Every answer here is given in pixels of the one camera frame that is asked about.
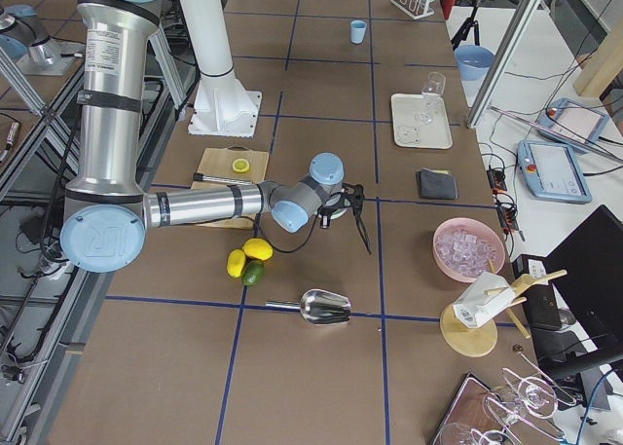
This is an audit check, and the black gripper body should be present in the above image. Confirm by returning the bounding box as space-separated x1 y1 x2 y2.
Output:
318 192 346 229

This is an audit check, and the light green bowl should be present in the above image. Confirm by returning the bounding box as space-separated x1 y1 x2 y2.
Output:
324 202 348 220

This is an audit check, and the light blue plastic cup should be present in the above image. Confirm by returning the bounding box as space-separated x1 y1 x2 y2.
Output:
349 19 367 45

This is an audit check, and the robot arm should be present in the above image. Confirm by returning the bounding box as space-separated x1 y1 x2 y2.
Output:
60 0 364 273

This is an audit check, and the steel ice scoop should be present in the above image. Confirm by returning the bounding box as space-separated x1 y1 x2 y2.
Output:
265 288 351 325

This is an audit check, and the pink bowl with ice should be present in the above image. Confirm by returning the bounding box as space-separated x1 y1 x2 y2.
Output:
432 217 506 282

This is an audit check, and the large blue bowl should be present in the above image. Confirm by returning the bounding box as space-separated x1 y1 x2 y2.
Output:
454 45 495 81

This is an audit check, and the grey folded cloth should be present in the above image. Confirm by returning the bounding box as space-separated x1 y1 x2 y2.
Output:
416 168 458 200

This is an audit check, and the round yellow lemon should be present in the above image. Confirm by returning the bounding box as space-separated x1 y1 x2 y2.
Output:
242 238 274 261

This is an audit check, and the cream bear tray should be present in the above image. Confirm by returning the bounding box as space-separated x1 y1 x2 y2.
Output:
390 93 453 150

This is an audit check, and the lemon half slice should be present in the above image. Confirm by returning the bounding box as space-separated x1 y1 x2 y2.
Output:
231 158 251 174

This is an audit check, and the wooden cutting board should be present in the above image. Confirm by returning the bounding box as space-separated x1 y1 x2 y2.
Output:
187 147 271 231

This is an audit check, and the green lime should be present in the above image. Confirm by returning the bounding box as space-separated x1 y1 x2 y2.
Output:
240 260 265 286

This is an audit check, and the oval yellow lemon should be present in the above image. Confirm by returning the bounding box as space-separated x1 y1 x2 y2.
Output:
226 249 246 278

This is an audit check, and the clear stemmed glass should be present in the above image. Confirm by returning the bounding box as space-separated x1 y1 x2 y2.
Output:
415 71 446 124

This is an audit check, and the steel muddler with black tip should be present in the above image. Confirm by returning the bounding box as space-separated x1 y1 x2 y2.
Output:
192 172 252 185

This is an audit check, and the near blue teach pendant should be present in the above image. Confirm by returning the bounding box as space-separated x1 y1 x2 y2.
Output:
517 140 592 204

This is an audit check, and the blue teach pendant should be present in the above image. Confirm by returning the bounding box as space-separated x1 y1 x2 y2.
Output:
537 97 608 154
517 140 592 204

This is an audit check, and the far blue teach pendant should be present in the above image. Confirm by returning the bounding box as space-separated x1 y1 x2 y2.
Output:
537 97 608 154

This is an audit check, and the black monitor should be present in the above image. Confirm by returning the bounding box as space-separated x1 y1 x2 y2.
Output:
543 204 622 379

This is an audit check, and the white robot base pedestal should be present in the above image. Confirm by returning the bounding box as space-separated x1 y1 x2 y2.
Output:
180 0 262 138

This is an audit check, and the black camera tripod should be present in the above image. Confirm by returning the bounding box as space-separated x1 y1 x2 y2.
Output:
451 0 482 51

